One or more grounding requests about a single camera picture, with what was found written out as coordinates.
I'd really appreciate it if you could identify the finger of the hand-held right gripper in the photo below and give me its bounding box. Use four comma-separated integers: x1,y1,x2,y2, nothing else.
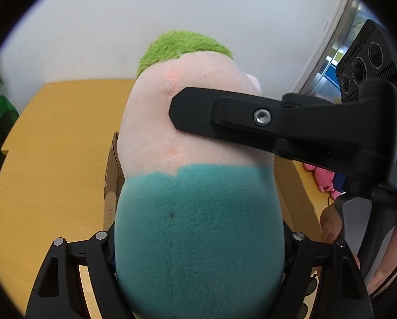
296,159,352,192
168,87,349,174

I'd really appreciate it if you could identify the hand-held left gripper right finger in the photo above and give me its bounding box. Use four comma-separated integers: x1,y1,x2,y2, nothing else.
271,221,374,319

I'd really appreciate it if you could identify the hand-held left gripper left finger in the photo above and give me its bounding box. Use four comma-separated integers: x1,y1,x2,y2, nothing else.
26,223,133,319

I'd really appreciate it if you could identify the brown cardboard box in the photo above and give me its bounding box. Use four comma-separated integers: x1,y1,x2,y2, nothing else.
103,132,126,226

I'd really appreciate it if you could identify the green-haired teal plush toy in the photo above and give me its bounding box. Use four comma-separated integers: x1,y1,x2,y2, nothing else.
114,31,287,319

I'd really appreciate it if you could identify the person's right hand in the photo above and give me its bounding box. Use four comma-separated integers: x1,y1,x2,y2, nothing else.
319,204,361,270

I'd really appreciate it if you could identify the pink plush toy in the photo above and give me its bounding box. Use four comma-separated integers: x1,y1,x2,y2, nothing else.
303,161,344,200

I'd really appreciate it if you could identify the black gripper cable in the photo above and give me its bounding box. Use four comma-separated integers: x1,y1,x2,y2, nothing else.
367,246,397,301

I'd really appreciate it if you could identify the metal window frame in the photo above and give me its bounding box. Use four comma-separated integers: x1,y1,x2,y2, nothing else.
291,0,368,105

